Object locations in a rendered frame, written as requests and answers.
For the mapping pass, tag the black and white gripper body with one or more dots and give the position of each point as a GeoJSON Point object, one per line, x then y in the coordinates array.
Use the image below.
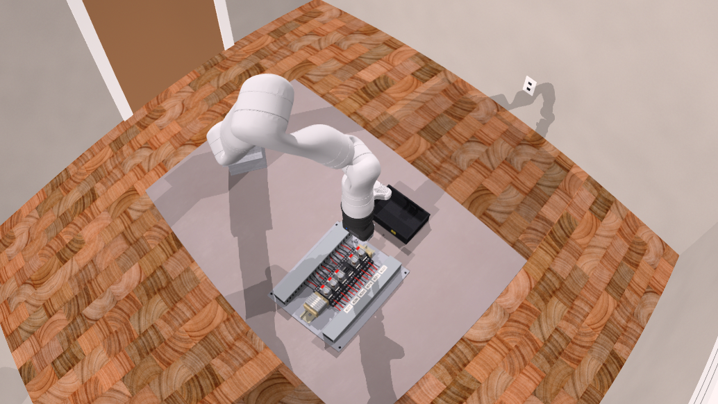
{"type": "Point", "coordinates": [358, 220]}

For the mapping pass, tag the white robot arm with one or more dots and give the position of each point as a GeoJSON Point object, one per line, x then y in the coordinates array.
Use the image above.
{"type": "Point", "coordinates": [261, 117]}

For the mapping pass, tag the black rectangular tray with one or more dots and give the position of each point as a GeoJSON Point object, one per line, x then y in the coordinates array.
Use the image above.
{"type": "Point", "coordinates": [400, 216]}

